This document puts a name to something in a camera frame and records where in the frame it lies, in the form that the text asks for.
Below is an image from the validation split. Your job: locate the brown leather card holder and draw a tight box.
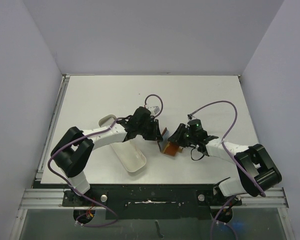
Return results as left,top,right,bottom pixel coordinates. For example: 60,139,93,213
157,127,183,157

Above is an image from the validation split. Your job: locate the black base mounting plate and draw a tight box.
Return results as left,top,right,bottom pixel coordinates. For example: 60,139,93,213
33,183,242,224

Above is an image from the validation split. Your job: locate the white oblong plastic tray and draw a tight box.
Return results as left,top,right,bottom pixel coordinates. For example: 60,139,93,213
94,115,147,173

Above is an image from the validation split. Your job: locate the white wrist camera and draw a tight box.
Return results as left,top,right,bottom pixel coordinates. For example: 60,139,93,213
144,105,161,117
187,114,198,124

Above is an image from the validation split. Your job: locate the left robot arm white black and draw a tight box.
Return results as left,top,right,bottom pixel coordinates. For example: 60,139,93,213
47,106,163,206

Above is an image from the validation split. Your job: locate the aluminium left side rail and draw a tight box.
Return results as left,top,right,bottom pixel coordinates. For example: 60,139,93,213
34,74,71,182

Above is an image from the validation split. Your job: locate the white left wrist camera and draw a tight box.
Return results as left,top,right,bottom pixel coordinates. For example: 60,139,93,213
144,105,161,117

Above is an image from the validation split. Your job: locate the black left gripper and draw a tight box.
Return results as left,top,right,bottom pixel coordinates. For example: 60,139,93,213
137,118,163,141

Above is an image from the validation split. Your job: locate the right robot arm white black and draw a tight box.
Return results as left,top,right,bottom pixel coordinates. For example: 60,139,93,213
168,119,282,205

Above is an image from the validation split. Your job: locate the aluminium front rail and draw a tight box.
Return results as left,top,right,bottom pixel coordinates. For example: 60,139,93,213
19,187,289,210

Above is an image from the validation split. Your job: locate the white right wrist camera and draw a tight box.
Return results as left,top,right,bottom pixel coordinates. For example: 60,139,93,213
187,114,198,124

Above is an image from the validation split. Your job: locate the aluminium rail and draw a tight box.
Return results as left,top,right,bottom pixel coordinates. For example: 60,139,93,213
19,187,289,210
34,74,71,182

